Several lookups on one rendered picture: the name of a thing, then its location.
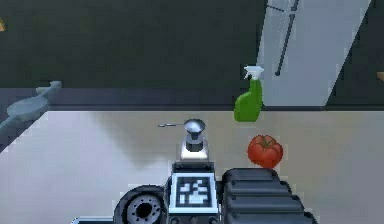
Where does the red tomato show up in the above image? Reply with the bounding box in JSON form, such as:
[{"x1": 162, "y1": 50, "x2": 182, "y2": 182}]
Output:
[{"x1": 246, "y1": 134, "x2": 284, "y2": 169}]

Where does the black fridge handle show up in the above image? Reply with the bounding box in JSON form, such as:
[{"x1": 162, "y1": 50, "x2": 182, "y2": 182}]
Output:
[{"x1": 274, "y1": 0, "x2": 300, "y2": 77}]

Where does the grey metal ladle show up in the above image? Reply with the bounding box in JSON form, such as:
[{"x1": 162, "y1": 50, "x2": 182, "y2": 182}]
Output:
[{"x1": 157, "y1": 118, "x2": 207, "y2": 135}]

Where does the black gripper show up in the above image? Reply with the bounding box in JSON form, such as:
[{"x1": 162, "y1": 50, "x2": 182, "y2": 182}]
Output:
[{"x1": 112, "y1": 184, "x2": 169, "y2": 224}]

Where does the grey fridge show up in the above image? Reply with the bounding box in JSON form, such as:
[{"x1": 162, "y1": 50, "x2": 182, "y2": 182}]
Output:
[{"x1": 257, "y1": 0, "x2": 373, "y2": 108}]

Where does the green spray bottle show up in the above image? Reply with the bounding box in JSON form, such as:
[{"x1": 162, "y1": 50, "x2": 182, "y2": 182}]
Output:
[{"x1": 233, "y1": 65, "x2": 265, "y2": 123}]

